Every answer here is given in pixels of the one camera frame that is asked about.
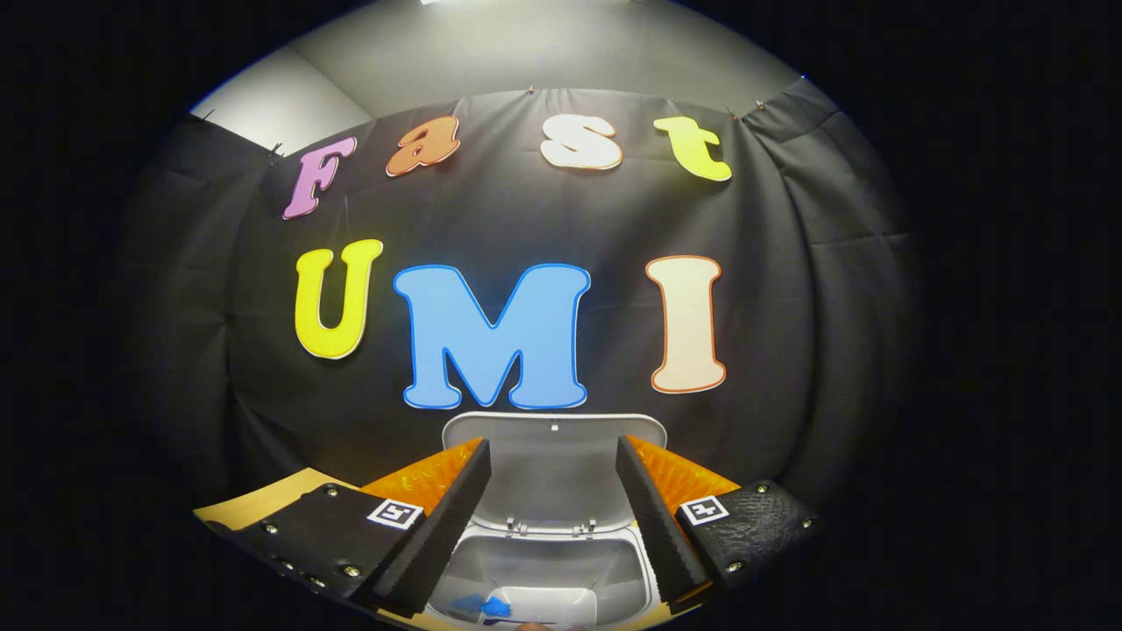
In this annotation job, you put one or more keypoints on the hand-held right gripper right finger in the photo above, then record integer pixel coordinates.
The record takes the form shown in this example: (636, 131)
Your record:
(657, 535)

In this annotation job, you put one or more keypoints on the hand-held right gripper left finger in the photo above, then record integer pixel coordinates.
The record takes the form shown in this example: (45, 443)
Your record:
(447, 535)

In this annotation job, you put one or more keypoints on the blue paper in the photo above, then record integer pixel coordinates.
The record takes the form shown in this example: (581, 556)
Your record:
(495, 606)

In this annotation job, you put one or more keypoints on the white desktop garbage bin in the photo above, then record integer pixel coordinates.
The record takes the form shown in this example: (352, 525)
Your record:
(552, 473)

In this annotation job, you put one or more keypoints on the wooden desktop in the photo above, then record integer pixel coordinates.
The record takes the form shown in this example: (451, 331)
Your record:
(272, 504)

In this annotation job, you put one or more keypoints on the black backdrop cloth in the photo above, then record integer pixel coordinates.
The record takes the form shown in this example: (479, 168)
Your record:
(219, 307)

